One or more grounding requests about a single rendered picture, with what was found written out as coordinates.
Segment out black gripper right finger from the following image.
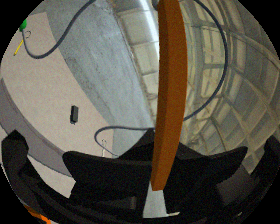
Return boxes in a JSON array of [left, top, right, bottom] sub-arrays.
[[163, 143, 248, 214]]

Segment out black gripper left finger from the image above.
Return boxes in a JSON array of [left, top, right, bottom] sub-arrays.
[[63, 128, 155, 210]]

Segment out orange handle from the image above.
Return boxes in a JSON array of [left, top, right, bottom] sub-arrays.
[[151, 0, 188, 190]]

